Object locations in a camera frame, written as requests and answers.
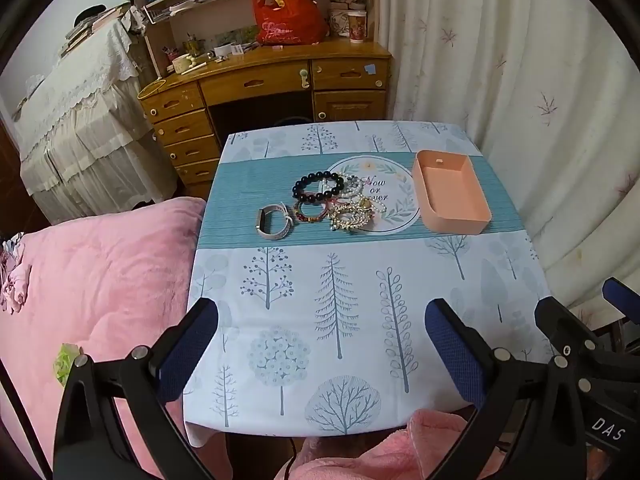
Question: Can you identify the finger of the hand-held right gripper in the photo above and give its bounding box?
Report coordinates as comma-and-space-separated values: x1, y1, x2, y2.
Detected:
534, 298, 640, 393
602, 277, 640, 322

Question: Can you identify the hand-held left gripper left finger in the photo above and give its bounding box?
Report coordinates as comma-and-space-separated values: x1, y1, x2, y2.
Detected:
54, 298, 221, 480

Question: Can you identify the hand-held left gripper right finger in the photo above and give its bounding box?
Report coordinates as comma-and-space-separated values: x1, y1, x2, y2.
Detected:
424, 298, 590, 480

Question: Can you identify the white watch band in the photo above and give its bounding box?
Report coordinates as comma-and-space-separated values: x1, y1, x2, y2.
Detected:
256, 202, 296, 240

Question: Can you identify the pink plastic tray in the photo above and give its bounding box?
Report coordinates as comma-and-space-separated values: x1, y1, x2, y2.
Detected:
412, 149, 494, 235

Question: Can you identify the pearl bracelet with flower charm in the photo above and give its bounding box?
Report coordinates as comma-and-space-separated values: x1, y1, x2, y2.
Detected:
350, 194, 389, 217

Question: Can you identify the red bead bracelet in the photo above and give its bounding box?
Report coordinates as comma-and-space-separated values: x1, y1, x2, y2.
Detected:
293, 199, 329, 225

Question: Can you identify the gold chain bracelet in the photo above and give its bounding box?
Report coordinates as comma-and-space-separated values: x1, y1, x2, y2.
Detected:
327, 209, 375, 234

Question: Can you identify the black bead bracelet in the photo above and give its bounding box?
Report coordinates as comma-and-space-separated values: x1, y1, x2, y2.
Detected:
292, 171, 344, 202

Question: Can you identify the pink fleece cloth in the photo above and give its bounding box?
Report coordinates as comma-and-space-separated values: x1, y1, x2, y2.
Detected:
294, 409, 507, 480

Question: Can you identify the pink blanket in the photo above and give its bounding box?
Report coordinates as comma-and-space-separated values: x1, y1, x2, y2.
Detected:
0, 197, 236, 480

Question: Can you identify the tree print tablecloth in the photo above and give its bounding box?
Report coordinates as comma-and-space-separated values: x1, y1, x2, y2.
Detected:
185, 120, 554, 449

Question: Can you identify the cream lace cover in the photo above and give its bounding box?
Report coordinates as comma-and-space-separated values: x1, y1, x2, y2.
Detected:
12, 16, 177, 227

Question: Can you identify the white floral curtain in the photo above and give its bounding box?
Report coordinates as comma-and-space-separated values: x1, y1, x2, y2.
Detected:
375, 0, 640, 313

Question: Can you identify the wooden desk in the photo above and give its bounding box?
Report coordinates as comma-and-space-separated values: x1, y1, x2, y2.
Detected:
137, 40, 394, 199

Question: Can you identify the stack of books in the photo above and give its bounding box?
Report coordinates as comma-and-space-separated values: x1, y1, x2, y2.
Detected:
61, 4, 132, 57

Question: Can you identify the floral paper cup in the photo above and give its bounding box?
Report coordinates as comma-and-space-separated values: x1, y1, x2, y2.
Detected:
347, 9, 369, 43

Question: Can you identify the red plastic bag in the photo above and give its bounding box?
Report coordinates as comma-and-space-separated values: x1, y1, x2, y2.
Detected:
250, 0, 331, 47

